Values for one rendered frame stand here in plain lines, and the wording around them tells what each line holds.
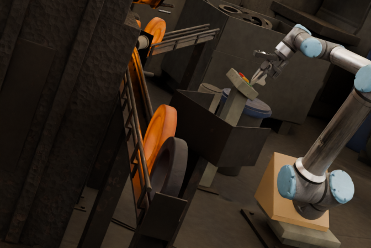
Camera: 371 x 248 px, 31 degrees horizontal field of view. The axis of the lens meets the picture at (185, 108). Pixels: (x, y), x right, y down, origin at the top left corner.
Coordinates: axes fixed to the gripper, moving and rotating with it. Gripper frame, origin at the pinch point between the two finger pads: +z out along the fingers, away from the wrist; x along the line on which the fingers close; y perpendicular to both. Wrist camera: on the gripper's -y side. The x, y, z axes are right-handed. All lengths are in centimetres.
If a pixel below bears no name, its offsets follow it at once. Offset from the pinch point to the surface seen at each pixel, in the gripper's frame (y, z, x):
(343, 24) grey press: 142, -81, 266
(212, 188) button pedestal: 25, 56, 3
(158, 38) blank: -54, 11, -14
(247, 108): 20.4, 13.9, 28.0
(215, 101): -8.3, 18.7, -2.0
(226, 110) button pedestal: 2.7, 19.4, 6.5
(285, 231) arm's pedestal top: 40, 39, -50
